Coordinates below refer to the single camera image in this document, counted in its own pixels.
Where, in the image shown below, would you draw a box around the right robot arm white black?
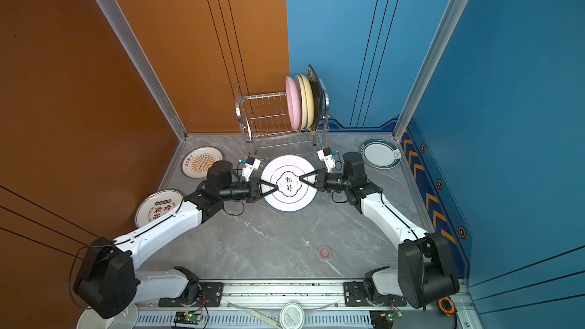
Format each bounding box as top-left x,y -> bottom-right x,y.
300,152 -> 460,309

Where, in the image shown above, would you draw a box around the aluminium front rail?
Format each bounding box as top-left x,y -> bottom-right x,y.
97,278 -> 481,329

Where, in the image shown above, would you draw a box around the black floral square plate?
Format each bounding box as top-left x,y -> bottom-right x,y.
308,64 -> 324,131

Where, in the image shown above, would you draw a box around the pink round plate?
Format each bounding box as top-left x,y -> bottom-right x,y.
286,76 -> 300,131

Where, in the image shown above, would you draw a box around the white plate red characters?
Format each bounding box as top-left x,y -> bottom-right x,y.
134,190 -> 184,228

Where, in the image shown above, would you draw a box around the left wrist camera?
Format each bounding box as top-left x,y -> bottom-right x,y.
240,157 -> 261,182

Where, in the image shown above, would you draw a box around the steel two-tier dish rack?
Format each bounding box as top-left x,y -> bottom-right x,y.
236,80 -> 330,165

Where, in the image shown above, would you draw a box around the yellow round plate with bear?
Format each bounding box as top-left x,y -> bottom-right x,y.
300,75 -> 315,129

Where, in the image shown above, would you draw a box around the green circuit board left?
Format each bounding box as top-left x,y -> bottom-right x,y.
172,311 -> 206,328

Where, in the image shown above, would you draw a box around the wooden stick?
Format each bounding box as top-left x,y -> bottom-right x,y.
249,309 -> 282,329

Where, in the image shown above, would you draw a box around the white plate thin green ring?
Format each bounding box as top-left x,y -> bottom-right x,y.
261,154 -> 318,213

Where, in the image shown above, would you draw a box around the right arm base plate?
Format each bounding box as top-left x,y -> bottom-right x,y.
343,281 -> 407,307

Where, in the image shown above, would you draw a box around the clear plastic measuring cup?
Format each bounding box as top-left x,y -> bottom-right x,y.
76,305 -> 139,329

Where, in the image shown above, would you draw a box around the green circuit board right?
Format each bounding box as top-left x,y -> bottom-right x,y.
370,309 -> 404,329

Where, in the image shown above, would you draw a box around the orange black tape measure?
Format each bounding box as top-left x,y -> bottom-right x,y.
437,297 -> 456,317

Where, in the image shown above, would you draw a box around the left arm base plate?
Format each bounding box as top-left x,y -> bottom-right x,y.
158,282 -> 224,309

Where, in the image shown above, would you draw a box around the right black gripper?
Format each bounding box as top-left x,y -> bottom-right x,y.
299,170 -> 352,193

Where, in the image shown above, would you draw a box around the white plate orange sunburst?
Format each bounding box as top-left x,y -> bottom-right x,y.
181,146 -> 223,178

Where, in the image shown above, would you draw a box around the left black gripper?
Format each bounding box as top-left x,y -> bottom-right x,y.
220,178 -> 279,204

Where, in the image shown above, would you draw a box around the green circuit board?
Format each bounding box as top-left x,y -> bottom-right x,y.
370,309 -> 404,329
172,311 -> 206,328

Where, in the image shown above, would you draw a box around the white plate dark green rim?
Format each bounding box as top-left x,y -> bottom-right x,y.
360,139 -> 402,169

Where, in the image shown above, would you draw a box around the cream round plate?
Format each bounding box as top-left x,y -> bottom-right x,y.
295,76 -> 308,130

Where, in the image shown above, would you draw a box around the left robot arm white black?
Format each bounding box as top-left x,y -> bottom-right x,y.
70,161 -> 279,319

